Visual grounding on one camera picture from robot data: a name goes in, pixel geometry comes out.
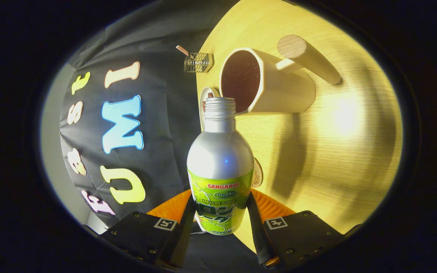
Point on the round brown coaster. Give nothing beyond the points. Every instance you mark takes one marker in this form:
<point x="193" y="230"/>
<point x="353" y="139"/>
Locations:
<point x="258" y="172"/>

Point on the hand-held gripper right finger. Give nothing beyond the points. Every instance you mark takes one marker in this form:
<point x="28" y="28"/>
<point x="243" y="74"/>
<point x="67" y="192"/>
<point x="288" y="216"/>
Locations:
<point x="258" y="235"/>

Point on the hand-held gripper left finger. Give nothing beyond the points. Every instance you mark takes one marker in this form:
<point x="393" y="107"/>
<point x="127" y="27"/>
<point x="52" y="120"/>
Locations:
<point x="182" y="235"/>

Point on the white round plate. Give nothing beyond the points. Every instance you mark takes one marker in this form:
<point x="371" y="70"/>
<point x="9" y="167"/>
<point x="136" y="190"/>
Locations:
<point x="202" y="113"/>

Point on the black backdrop cloth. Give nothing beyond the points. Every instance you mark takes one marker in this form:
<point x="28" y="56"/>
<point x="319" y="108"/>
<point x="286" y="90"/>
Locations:
<point x="165" y="113"/>

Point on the brown sausage piece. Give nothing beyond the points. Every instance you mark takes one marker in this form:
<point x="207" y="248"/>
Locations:
<point x="209" y="95"/>

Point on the light wooden table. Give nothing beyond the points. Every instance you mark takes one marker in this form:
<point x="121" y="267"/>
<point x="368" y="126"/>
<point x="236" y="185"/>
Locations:
<point x="336" y="159"/>

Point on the silver green label juice bottle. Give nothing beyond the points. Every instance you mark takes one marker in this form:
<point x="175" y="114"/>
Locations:
<point x="220" y="159"/>

